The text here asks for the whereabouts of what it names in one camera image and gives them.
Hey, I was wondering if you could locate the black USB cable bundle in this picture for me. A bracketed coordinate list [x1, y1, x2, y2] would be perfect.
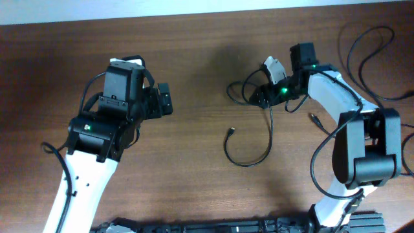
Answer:
[223, 69, 274, 168]

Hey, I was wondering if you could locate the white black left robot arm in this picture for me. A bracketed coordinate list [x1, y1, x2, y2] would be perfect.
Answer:
[42, 56, 173, 232]

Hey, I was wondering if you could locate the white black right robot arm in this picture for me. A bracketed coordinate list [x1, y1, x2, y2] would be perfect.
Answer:
[248, 43, 402, 232]

